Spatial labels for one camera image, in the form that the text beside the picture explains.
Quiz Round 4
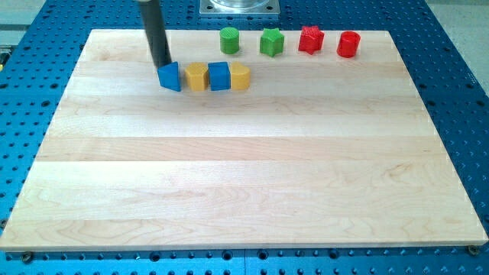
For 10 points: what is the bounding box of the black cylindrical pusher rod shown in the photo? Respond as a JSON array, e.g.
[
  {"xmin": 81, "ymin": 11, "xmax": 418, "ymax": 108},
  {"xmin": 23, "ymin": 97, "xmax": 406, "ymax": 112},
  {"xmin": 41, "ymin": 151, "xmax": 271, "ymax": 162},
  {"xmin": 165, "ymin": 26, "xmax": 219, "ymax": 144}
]
[{"xmin": 138, "ymin": 0, "xmax": 172, "ymax": 68}]

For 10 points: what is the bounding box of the blue triangular block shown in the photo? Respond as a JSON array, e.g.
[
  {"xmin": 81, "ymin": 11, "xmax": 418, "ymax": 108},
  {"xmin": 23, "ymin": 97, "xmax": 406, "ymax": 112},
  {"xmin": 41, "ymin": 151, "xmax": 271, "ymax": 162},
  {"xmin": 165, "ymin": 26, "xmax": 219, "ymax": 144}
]
[{"xmin": 157, "ymin": 62, "xmax": 181, "ymax": 92}]

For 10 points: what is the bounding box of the yellow hexagon block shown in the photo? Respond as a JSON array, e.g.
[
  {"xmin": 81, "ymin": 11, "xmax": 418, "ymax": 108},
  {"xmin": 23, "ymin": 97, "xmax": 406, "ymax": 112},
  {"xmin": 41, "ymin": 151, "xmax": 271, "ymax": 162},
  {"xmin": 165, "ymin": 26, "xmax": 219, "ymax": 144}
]
[{"xmin": 185, "ymin": 62, "xmax": 209, "ymax": 92}]

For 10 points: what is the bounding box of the green cylinder block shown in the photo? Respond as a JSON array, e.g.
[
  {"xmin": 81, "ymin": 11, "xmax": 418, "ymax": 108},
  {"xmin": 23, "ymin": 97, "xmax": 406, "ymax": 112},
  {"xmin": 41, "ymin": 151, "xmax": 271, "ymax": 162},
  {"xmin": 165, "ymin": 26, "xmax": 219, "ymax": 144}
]
[{"xmin": 219, "ymin": 27, "xmax": 240, "ymax": 54}]

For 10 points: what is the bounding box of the blue cube block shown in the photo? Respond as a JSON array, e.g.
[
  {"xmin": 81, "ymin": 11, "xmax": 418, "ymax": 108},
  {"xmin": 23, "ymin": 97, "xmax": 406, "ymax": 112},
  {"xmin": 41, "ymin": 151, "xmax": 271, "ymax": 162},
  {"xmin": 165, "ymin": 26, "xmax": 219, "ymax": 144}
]
[{"xmin": 208, "ymin": 62, "xmax": 231, "ymax": 91}]

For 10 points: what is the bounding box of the yellow heart block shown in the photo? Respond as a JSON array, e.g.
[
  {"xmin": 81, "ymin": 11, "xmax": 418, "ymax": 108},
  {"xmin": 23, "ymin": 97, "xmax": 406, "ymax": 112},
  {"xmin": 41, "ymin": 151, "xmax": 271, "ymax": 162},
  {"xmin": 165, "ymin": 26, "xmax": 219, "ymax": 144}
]
[{"xmin": 230, "ymin": 62, "xmax": 251, "ymax": 90}]

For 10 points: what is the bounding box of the green star block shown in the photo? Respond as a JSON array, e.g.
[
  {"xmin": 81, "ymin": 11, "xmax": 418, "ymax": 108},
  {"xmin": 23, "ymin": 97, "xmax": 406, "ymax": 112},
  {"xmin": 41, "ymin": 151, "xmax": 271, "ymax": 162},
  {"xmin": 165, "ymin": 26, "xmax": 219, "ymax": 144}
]
[{"xmin": 260, "ymin": 28, "xmax": 285, "ymax": 57}]

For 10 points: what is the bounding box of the red star block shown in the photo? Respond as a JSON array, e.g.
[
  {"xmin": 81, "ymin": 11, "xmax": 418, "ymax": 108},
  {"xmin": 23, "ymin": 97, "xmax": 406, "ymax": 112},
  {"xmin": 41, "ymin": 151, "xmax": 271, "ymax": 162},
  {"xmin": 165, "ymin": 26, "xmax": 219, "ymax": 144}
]
[{"xmin": 298, "ymin": 25, "xmax": 325, "ymax": 55}]

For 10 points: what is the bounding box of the red cylinder block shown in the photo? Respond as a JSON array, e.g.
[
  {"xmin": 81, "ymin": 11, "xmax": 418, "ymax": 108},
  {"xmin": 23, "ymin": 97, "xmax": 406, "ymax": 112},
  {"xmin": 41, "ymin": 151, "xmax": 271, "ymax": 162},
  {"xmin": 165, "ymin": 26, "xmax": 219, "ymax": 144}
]
[{"xmin": 336, "ymin": 31, "xmax": 361, "ymax": 58}]

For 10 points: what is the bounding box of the light wooden board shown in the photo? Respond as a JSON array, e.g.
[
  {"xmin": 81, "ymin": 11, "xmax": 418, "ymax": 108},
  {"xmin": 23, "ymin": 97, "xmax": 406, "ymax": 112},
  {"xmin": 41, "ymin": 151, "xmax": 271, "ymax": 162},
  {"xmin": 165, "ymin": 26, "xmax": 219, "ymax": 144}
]
[{"xmin": 1, "ymin": 29, "xmax": 487, "ymax": 251}]

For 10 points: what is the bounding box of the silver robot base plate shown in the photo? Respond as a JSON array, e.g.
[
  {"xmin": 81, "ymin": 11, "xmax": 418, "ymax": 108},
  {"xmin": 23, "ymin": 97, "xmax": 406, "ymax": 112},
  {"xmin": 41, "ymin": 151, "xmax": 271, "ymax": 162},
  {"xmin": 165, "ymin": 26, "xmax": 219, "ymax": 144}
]
[{"xmin": 199, "ymin": 0, "xmax": 280, "ymax": 15}]

